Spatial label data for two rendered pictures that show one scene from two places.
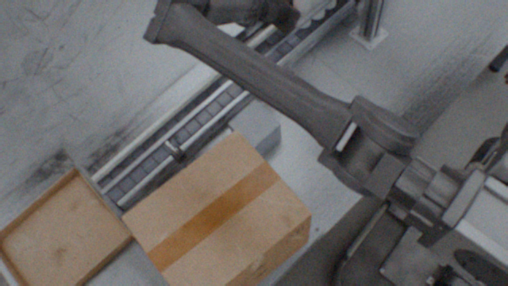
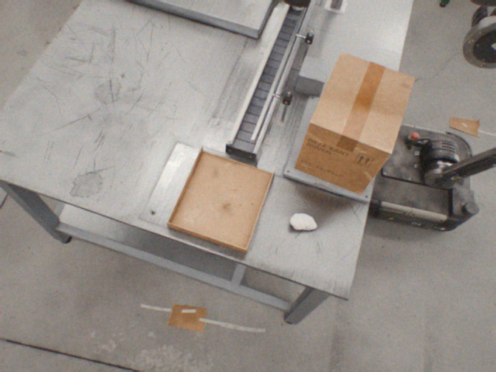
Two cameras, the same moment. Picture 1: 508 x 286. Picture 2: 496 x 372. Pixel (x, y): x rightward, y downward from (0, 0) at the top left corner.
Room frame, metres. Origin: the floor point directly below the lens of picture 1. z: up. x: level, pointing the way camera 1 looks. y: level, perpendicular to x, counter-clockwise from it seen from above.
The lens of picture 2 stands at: (-0.10, 0.90, 2.07)
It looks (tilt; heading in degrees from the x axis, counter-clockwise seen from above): 63 degrees down; 315
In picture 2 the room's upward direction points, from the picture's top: 9 degrees clockwise
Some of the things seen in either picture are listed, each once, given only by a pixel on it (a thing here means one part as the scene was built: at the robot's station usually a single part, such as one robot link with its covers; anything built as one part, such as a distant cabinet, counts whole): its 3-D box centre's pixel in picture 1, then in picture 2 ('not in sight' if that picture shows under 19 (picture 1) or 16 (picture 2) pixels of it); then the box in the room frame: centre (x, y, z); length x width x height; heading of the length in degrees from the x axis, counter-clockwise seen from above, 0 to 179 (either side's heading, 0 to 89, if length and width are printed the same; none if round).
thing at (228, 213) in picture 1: (224, 230); (351, 125); (0.27, 0.11, 0.99); 0.30 x 0.24 x 0.27; 119
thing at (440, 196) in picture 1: (428, 195); not in sight; (0.15, -0.20, 1.45); 0.09 x 0.08 x 0.12; 131
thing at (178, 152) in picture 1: (176, 156); (279, 105); (0.50, 0.21, 0.91); 0.07 x 0.03 x 0.16; 34
